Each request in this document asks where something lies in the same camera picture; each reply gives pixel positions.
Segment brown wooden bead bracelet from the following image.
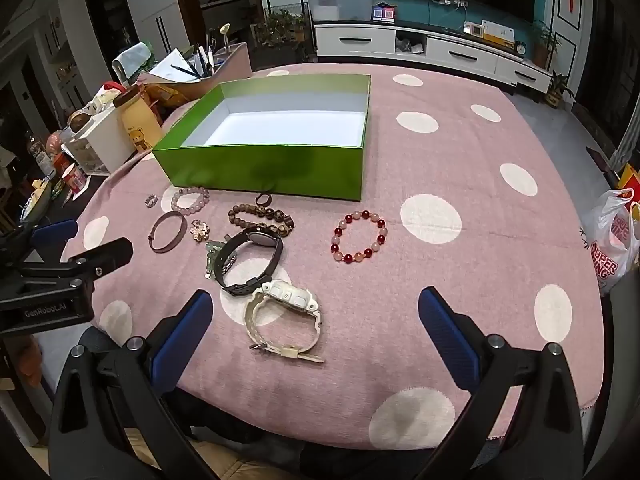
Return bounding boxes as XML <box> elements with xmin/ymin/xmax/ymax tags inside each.
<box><xmin>227</xmin><ymin>203</ymin><xmax>296</xmax><ymax>238</ymax></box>

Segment black wrist watch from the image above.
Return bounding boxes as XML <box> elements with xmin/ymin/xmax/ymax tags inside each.
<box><xmin>215</xmin><ymin>225</ymin><xmax>285</xmax><ymax>296</ymax></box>

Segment tall potted plant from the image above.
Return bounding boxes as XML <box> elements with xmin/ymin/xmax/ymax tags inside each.
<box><xmin>530</xmin><ymin>20</ymin><xmax>561</xmax><ymax>68</ymax></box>

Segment beige desk organizer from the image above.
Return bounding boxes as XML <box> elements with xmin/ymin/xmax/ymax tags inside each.
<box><xmin>137</xmin><ymin>42</ymin><xmax>252</xmax><ymax>103</ymax></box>

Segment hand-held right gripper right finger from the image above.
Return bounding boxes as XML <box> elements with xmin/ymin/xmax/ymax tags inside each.
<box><xmin>417</xmin><ymin>286</ymin><xmax>587</xmax><ymax>480</ymax></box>

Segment leafy plants in dark planter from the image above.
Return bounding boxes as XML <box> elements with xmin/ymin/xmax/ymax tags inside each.
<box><xmin>252</xmin><ymin>7</ymin><xmax>308</xmax><ymax>48</ymax></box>

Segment clear storage box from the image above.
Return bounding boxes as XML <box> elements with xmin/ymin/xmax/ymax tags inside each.
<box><xmin>306</xmin><ymin>0</ymin><xmax>376</xmax><ymax>22</ymax></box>

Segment bunch of pens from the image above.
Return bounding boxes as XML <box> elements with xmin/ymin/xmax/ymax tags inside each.
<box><xmin>192</xmin><ymin>35</ymin><xmax>218</xmax><ymax>77</ymax></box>

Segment yellow snack packet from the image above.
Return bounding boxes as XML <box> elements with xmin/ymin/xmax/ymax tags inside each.
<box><xmin>149</xmin><ymin>85</ymin><xmax>187</xmax><ymax>109</ymax></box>

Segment yellow desk calendar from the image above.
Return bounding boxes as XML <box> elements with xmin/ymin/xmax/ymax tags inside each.
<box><xmin>481</xmin><ymin>19</ymin><xmax>516</xmax><ymax>48</ymax></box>

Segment thin silver bangle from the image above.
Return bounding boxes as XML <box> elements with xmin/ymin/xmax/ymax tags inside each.
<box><xmin>148</xmin><ymin>211</ymin><xmax>187</xmax><ymax>253</ymax></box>

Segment pink bead bracelet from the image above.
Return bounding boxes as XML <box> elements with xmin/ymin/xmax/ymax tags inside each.
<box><xmin>171</xmin><ymin>186</ymin><xmax>211</xmax><ymax>216</ymax></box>

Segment green jade pendant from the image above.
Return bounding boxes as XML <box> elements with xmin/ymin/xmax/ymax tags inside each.
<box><xmin>204</xmin><ymin>240</ymin><xmax>226</xmax><ymax>281</ymax></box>

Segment white red plastic bag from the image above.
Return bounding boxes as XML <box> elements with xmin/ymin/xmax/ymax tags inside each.
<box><xmin>580</xmin><ymin>189</ymin><xmax>640</xmax><ymax>295</ymax></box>

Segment small potted plant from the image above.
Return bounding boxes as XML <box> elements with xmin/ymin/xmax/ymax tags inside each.
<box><xmin>545</xmin><ymin>71</ymin><xmax>576</xmax><ymax>108</ymax></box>

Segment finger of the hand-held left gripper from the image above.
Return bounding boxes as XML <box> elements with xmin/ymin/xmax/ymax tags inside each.
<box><xmin>0</xmin><ymin>219</ymin><xmax>79</xmax><ymax>263</ymax></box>
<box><xmin>59</xmin><ymin>237</ymin><xmax>134</xmax><ymax>279</ymax></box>

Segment white paper sheet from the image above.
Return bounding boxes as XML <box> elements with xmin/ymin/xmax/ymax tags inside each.
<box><xmin>149</xmin><ymin>49</ymin><xmax>202</xmax><ymax>83</ymax></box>

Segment red bead bracelet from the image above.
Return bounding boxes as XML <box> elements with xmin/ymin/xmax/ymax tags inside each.
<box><xmin>330</xmin><ymin>210</ymin><xmax>388</xmax><ymax>264</ymax></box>

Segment green cardboard box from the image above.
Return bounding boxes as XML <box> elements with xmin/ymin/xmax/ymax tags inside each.
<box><xmin>151</xmin><ymin>74</ymin><xmax>373</xmax><ymax>201</ymax></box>

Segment white tv cabinet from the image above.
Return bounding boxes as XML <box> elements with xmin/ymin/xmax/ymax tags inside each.
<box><xmin>312</xmin><ymin>20</ymin><xmax>553</xmax><ymax>93</ymax></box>

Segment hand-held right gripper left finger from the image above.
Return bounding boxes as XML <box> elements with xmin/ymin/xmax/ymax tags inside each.
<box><xmin>47</xmin><ymin>289</ymin><xmax>214</xmax><ymax>480</ymax></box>

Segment pink polka dot tablecloth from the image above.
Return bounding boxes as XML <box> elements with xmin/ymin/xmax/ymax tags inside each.
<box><xmin>37</xmin><ymin>62</ymin><xmax>608</xmax><ymax>453</ymax></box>

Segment white wrist watch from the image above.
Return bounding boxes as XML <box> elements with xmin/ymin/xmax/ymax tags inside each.
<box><xmin>242</xmin><ymin>280</ymin><xmax>326</xmax><ymax>363</ymax></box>

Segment orange shopping bag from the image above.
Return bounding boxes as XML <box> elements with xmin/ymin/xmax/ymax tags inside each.
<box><xmin>620</xmin><ymin>162</ymin><xmax>640</xmax><ymax>206</ymax></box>

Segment white cabinet door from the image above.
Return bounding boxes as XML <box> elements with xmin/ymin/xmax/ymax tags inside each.
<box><xmin>120</xmin><ymin>0</ymin><xmax>191</xmax><ymax>56</ymax></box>

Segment white plastic drawer box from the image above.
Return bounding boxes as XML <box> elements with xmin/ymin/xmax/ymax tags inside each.
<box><xmin>65</xmin><ymin>107</ymin><xmax>136</xmax><ymax>176</ymax></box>

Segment yellow snack packets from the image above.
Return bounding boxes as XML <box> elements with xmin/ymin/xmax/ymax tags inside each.
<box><xmin>112</xmin><ymin>85</ymin><xmax>165</xmax><ymax>153</ymax></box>

